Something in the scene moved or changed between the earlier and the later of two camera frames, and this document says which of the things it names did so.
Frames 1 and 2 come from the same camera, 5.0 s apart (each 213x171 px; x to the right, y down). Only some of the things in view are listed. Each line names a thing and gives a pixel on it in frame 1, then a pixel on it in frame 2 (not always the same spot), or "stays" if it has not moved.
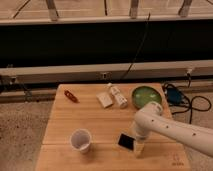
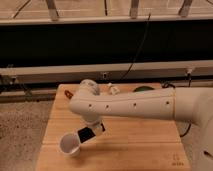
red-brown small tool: [72, 97] stays
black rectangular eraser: [126, 141] -> [85, 134]
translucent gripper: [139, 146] -> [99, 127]
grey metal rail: [115, 72] stays
